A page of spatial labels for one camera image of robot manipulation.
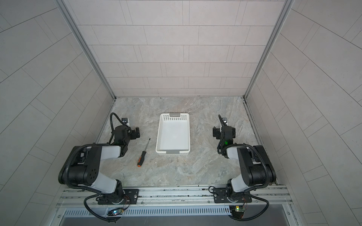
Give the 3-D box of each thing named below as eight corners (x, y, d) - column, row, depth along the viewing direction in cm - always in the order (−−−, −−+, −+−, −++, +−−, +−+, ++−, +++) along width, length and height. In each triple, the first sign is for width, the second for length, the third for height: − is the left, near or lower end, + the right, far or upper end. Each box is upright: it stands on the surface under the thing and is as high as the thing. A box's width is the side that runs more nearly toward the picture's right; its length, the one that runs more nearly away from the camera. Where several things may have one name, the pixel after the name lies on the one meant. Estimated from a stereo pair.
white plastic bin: (155, 157, 86) (153, 152, 80) (161, 119, 105) (159, 113, 99) (190, 157, 86) (190, 152, 80) (189, 119, 105) (189, 113, 99)
